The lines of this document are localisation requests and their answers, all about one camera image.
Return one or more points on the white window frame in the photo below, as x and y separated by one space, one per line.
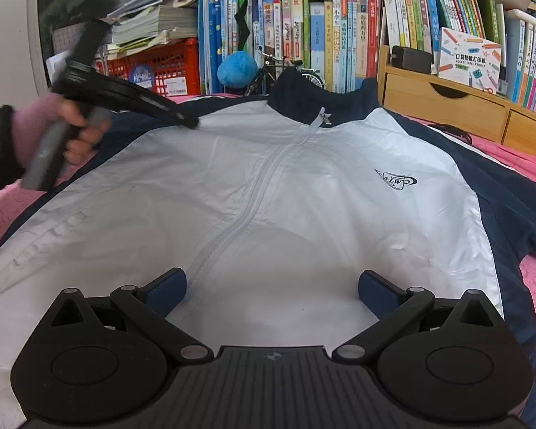
33 31

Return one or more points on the stack of papers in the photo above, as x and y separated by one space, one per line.
156 20

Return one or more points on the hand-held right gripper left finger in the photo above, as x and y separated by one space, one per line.
169 290

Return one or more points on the white and navy jacket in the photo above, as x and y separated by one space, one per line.
339 187

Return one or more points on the black power adapter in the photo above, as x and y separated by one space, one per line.
411 59

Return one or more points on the row of books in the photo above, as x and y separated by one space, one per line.
339 35

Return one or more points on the person's left hand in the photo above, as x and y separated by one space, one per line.
35 116

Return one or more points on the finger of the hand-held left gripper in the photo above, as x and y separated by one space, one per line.
165 107

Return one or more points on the miniature bicycle model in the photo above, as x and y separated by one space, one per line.
268 76

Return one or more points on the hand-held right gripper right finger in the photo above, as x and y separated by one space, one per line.
377 292

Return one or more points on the wooden drawer box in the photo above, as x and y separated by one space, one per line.
451 98

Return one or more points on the white printed box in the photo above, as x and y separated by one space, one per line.
469 62

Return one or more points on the red gift box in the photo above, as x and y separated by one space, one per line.
161 69

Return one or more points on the blue plush ball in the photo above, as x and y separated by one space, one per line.
236 69

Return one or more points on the white plastic bag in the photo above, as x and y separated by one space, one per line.
58 67

